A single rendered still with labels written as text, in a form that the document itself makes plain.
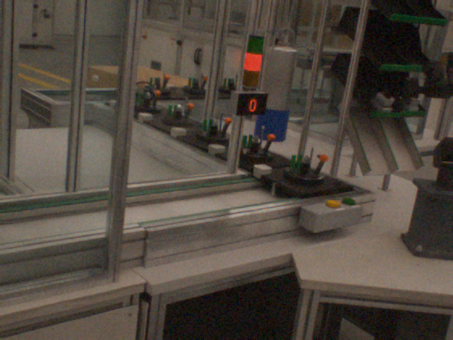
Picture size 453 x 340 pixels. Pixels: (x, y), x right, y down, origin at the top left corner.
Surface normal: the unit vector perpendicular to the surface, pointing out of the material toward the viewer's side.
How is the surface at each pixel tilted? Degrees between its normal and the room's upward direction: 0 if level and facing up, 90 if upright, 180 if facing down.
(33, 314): 90
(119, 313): 90
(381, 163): 45
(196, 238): 90
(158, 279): 0
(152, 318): 90
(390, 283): 0
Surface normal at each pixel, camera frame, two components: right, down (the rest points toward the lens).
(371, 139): 0.43, -0.45
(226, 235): 0.62, 0.30
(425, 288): 0.13, -0.95
